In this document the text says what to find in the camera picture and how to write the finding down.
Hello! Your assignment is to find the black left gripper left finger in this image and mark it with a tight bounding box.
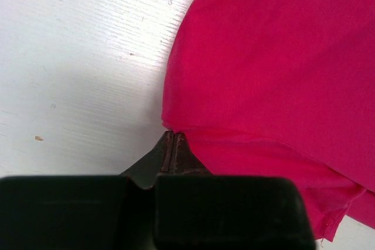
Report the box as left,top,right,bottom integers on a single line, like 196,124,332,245
1,131,174,249

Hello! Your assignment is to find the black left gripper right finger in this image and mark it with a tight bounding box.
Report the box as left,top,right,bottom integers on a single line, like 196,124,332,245
154,132,316,249

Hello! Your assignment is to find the red t shirt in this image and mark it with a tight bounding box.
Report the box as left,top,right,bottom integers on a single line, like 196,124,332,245
162,0,374,241

